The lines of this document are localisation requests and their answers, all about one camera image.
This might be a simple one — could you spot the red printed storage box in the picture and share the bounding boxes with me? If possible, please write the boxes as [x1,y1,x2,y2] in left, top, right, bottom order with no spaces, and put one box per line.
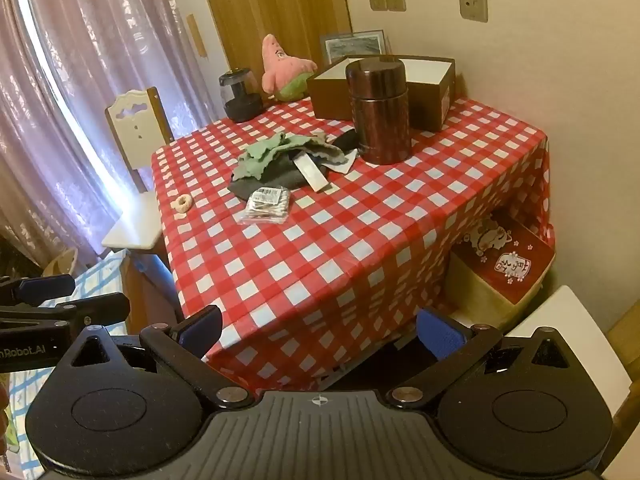
[445,212,557,331]

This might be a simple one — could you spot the black cloth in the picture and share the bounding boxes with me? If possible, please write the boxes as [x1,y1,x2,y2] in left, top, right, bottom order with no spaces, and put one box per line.
[227,130,360,201]

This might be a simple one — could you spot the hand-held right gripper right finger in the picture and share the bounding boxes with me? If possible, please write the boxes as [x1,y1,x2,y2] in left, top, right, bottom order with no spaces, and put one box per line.
[387,307,588,407]

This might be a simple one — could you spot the dark transparent jar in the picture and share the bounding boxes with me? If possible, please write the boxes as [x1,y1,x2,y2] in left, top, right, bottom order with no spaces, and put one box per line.
[218,69,264,123]

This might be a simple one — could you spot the cream chair with carved back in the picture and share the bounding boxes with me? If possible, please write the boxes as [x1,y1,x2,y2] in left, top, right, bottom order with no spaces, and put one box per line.
[101,86,176,271]

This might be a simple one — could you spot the brown metal canister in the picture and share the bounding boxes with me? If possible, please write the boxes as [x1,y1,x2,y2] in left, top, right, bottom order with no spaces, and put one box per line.
[346,58,413,166]

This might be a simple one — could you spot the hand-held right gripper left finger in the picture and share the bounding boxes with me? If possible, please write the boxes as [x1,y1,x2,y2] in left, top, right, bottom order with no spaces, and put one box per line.
[52,305,256,409]

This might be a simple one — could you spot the clear plastic packet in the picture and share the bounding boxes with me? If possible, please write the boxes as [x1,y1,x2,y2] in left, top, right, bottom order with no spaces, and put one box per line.
[237,186,292,226]

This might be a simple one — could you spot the wooden door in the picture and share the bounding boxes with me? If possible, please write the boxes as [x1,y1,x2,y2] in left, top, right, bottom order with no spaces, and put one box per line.
[195,0,353,78]

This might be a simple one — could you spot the white seat chair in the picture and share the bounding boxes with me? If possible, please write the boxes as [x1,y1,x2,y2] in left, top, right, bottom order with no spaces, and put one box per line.
[500,284,636,480]

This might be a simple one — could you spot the beige woven basket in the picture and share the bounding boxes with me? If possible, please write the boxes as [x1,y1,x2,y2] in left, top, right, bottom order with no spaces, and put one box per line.
[42,249,77,278]

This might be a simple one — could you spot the framed picture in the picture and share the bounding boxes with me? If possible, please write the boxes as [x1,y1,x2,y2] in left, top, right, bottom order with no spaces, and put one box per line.
[320,30,392,67]

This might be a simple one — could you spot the pink starfish plush toy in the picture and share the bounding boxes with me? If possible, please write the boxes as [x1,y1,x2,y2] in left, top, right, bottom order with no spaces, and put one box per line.
[261,34,319,102]

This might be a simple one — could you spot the pale sheer curtain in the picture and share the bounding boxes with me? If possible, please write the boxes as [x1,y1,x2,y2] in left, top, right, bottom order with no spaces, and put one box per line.
[0,0,236,261]

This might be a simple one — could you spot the wooden wall strip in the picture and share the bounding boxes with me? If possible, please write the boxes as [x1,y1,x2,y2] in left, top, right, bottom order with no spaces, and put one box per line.
[186,14,208,58]

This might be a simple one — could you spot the green cloth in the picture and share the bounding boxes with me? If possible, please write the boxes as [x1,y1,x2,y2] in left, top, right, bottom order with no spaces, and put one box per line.
[231,132,321,182]

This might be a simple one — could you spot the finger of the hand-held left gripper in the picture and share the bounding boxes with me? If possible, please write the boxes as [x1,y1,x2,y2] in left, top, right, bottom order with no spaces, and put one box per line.
[0,274,77,307]
[0,292,132,332]

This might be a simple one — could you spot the brown cardboard box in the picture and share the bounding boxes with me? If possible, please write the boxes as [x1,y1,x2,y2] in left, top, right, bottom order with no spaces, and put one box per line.
[306,54,457,131]

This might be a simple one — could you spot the red white checkered tablecloth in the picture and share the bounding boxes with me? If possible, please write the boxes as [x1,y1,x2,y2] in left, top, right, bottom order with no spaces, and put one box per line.
[151,96,557,393]

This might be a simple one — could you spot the white rectangular tag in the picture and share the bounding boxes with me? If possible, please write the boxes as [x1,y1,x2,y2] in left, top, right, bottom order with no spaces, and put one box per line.
[292,156,330,192]

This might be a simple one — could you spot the beige data wall plate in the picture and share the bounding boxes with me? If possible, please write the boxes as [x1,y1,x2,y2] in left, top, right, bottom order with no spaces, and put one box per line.
[458,0,488,23]

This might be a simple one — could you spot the blue checked cloth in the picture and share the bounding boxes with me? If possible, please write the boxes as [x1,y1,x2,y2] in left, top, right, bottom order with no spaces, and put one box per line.
[0,249,128,466]

